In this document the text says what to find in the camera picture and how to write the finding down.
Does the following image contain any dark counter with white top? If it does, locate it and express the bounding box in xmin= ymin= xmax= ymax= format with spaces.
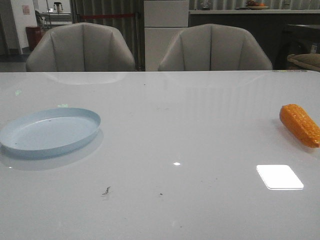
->
xmin=189 ymin=9 xmax=320 ymax=70

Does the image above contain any left beige upholstered chair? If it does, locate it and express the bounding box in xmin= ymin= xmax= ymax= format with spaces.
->
xmin=26 ymin=22 xmax=136 ymax=72

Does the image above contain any beige upholstered chair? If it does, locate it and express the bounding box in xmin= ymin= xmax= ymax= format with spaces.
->
xmin=158 ymin=24 xmax=273 ymax=72
xmin=26 ymin=22 xmax=136 ymax=72

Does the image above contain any right beige upholstered chair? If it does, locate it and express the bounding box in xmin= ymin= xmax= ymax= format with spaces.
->
xmin=158 ymin=24 xmax=273 ymax=72

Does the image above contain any orange corn cob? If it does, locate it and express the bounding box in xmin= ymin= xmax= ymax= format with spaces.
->
xmin=279 ymin=104 xmax=320 ymax=148

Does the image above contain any red barrier belt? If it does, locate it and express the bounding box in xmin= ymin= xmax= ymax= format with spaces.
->
xmin=79 ymin=13 xmax=136 ymax=20

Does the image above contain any red bin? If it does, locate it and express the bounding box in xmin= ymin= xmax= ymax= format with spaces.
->
xmin=25 ymin=26 xmax=42 ymax=51

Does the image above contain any white cabinet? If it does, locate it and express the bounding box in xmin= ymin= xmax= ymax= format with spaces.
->
xmin=143 ymin=0 xmax=190 ymax=72

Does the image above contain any beige cushion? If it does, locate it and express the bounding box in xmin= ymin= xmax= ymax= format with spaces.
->
xmin=287 ymin=53 xmax=320 ymax=72

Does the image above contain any fruit bowl on counter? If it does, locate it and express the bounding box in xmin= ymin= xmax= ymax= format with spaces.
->
xmin=246 ymin=0 xmax=269 ymax=10

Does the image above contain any light blue round plate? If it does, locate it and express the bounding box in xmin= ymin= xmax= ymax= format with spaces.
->
xmin=0 ymin=107 xmax=101 ymax=159

